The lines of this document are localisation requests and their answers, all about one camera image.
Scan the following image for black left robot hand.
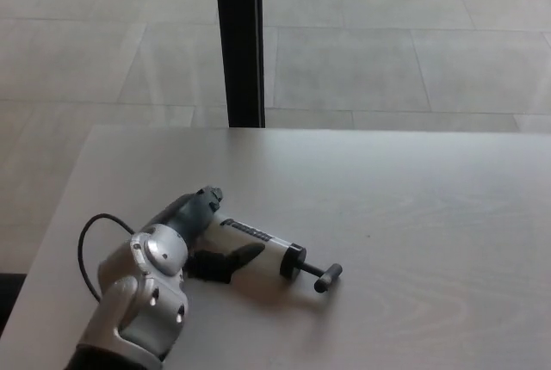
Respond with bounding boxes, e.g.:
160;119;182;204
158;185;267;285

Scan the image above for white Franklin hand air pump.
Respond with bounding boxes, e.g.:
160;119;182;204
201;213;344;294

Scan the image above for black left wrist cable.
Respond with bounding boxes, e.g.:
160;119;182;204
77;213;134;302

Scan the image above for black vertical window frame post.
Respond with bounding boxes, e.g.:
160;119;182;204
214;0;266;129

